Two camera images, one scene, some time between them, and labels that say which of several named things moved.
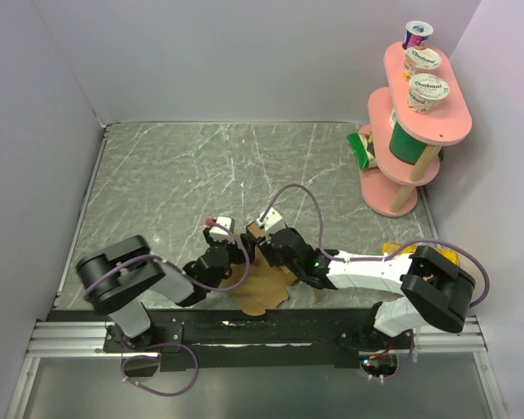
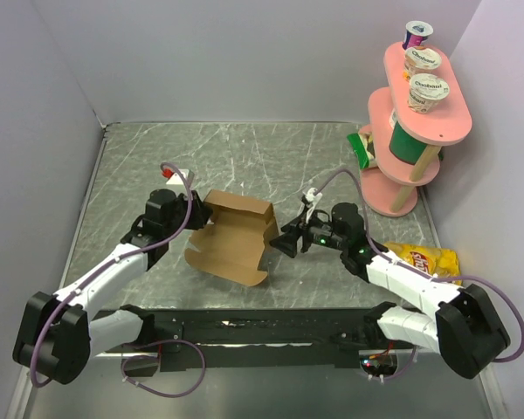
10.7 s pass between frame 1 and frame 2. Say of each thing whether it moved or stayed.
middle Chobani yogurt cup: stayed
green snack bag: stayed
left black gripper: moved
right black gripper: moved
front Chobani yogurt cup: stayed
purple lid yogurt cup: stayed
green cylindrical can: stayed
